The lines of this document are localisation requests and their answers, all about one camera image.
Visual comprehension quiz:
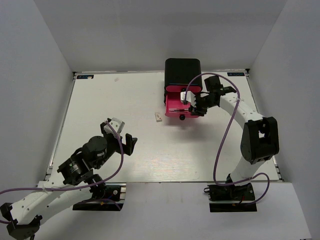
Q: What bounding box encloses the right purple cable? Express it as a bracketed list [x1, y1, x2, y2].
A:
[186, 72, 271, 206]

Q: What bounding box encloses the purple cable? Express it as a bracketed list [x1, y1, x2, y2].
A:
[186, 72, 271, 206]
[0, 120, 125, 225]

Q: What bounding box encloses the left corner logo sticker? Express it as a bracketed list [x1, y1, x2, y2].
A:
[76, 74, 94, 80]

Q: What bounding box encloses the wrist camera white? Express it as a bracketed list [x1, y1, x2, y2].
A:
[103, 117, 125, 137]
[180, 91, 196, 107]

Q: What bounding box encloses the black drawer cabinet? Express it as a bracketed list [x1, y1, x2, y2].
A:
[163, 58, 202, 103]

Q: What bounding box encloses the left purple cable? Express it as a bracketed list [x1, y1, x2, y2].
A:
[0, 120, 125, 225]

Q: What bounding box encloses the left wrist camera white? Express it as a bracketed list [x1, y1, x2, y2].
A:
[103, 117, 125, 137]

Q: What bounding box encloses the pink drawer with black knob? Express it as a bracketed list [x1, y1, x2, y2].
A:
[165, 85, 202, 93]

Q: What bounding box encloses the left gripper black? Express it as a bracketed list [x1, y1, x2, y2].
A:
[95, 123, 138, 169]

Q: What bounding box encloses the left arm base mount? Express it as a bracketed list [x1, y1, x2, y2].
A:
[72, 183, 126, 212]

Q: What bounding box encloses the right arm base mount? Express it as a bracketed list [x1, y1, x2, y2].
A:
[203, 183, 257, 213]

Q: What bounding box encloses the red pen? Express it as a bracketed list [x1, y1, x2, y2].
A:
[169, 108, 189, 112]

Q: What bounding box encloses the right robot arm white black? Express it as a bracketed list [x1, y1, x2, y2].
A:
[180, 72, 280, 200]

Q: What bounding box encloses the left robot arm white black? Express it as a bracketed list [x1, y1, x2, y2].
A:
[0, 118, 138, 240]

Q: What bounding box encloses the corner logo sticker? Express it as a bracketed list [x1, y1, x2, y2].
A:
[227, 72, 246, 77]
[76, 74, 94, 80]

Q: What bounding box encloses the white staples box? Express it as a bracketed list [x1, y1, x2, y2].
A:
[154, 111, 163, 123]

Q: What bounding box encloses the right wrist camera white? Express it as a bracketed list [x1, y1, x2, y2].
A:
[180, 91, 196, 107]

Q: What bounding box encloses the right corner logo sticker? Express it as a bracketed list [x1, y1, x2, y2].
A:
[227, 72, 246, 77]

